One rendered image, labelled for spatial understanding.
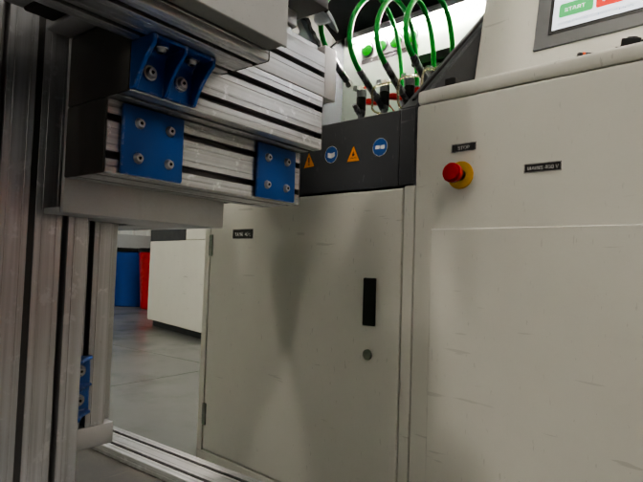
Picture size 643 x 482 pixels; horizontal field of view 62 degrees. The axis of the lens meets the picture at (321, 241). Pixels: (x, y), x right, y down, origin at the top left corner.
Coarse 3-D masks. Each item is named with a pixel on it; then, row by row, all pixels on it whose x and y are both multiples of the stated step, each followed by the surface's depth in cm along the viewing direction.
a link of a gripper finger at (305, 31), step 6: (306, 18) 140; (300, 24) 139; (306, 24) 139; (300, 30) 139; (306, 30) 140; (312, 30) 141; (306, 36) 141; (312, 36) 141; (312, 42) 142; (318, 42) 142
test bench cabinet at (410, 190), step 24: (408, 192) 107; (408, 216) 107; (408, 240) 107; (408, 264) 106; (408, 288) 106; (408, 312) 106; (408, 336) 106; (408, 360) 105; (408, 384) 105; (408, 408) 105; (408, 432) 104; (216, 456) 144; (408, 456) 104; (264, 480) 131; (408, 480) 104
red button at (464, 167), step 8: (448, 168) 97; (456, 168) 96; (464, 168) 99; (472, 168) 98; (448, 176) 97; (456, 176) 96; (464, 176) 99; (472, 176) 98; (456, 184) 100; (464, 184) 99
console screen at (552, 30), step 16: (544, 0) 119; (560, 0) 116; (576, 0) 114; (592, 0) 111; (608, 0) 109; (624, 0) 107; (640, 0) 104; (544, 16) 118; (560, 16) 115; (576, 16) 112; (592, 16) 110; (608, 16) 108; (624, 16) 106; (640, 16) 104; (544, 32) 116; (560, 32) 114; (576, 32) 112; (592, 32) 109; (608, 32) 107; (544, 48) 115
